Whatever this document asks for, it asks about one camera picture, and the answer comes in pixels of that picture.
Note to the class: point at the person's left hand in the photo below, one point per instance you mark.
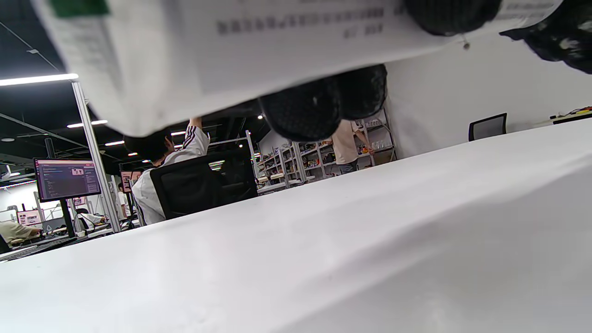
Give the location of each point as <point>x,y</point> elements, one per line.
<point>305,111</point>

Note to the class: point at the white printed packet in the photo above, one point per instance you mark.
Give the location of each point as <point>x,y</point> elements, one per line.
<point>185,55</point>

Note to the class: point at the metal shelving rack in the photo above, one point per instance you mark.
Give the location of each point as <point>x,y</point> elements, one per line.
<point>277,173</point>
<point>381,138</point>

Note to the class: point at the black office chair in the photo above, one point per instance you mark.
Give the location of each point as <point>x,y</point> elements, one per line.
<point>185,189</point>

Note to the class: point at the black mesh chair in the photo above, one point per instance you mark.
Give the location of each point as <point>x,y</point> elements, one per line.
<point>488,127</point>

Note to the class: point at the long ceiling light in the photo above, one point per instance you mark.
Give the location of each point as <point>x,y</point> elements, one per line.
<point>37,79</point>
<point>88,123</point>

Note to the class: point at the black computer monitor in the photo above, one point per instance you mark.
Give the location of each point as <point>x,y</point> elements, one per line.
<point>67,179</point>

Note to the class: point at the white side desk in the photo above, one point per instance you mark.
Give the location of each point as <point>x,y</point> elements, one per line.
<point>571,118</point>

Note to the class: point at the small pink-screen monitor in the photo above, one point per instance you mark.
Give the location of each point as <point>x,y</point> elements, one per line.
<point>29,217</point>

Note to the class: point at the black keyboard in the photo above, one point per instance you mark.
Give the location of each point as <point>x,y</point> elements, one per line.
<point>32,247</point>

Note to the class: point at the grey metal post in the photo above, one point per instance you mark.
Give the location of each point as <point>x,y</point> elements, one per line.
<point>95,152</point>

